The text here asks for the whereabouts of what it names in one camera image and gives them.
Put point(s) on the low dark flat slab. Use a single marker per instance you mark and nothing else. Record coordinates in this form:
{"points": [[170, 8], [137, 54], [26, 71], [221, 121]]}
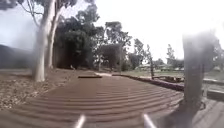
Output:
{"points": [[90, 76]]}

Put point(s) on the group of dark trees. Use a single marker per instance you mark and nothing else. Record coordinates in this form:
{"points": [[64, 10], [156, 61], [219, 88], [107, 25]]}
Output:
{"points": [[83, 43]]}

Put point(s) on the brown ridged wooden deck path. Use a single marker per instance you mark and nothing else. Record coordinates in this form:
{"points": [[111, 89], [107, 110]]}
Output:
{"points": [[100, 100]]}

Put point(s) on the small thin tree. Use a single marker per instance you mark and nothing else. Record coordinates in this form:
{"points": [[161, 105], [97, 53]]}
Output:
{"points": [[151, 66]]}

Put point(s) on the low dark edging kerb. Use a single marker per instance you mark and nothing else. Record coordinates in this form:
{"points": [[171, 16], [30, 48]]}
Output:
{"points": [[160, 82]]}

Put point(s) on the robot's own part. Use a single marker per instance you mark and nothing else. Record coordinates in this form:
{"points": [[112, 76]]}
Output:
{"points": [[148, 121], [80, 121]]}

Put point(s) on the pale forked tree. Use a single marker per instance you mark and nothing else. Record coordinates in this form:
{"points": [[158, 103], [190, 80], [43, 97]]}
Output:
{"points": [[40, 60]]}

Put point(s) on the pale slim tree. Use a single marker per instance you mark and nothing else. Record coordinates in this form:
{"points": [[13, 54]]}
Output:
{"points": [[195, 66]]}

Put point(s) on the leaf-strewn mulch ground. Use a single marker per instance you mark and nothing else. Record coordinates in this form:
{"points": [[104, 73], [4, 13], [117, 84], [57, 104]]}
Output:
{"points": [[20, 86]]}

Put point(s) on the dark slope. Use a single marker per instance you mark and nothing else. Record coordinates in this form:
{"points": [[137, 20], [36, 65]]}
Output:
{"points": [[13, 56]]}

